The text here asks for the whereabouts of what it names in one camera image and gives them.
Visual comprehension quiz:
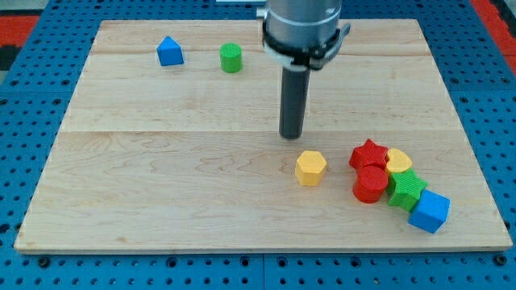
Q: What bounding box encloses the green cylinder block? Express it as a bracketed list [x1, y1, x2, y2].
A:
[219, 43, 243, 73]

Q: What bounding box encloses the yellow heart block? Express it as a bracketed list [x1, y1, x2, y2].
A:
[385, 148, 413, 176]

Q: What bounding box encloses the blue triangle block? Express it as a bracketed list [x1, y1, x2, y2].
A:
[156, 36, 185, 66]

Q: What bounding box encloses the green star block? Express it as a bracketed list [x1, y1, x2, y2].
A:
[386, 168, 428, 212]

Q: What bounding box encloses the blue cube block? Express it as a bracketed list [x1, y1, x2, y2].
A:
[408, 189, 451, 234]

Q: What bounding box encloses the yellow hexagon block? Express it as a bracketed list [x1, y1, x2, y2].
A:
[294, 151, 327, 186]

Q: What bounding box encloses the red star block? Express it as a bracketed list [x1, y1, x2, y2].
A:
[349, 139, 389, 171]

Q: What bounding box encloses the light wooden board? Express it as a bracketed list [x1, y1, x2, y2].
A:
[14, 19, 512, 255]

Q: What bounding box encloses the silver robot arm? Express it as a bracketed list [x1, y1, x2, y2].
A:
[262, 0, 351, 72]

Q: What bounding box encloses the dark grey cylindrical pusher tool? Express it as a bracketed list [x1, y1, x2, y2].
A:
[279, 68, 310, 139]

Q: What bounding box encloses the red cylinder block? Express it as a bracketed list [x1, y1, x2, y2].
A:
[352, 166, 389, 204]

